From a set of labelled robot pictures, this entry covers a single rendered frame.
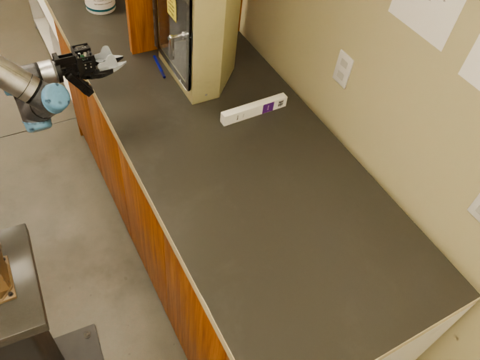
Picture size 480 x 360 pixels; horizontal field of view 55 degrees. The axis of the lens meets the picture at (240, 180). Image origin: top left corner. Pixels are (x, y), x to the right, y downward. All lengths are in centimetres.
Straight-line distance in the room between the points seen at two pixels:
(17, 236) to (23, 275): 13
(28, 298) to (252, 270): 58
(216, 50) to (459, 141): 82
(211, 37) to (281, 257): 75
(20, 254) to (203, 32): 86
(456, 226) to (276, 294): 56
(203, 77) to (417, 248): 90
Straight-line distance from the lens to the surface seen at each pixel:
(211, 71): 167
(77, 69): 153
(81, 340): 225
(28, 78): 135
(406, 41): 142
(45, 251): 252
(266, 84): 186
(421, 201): 153
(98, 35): 210
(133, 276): 237
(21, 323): 129
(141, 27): 193
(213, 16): 156
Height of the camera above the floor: 206
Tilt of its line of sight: 49 degrees down
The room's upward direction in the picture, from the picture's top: 8 degrees clockwise
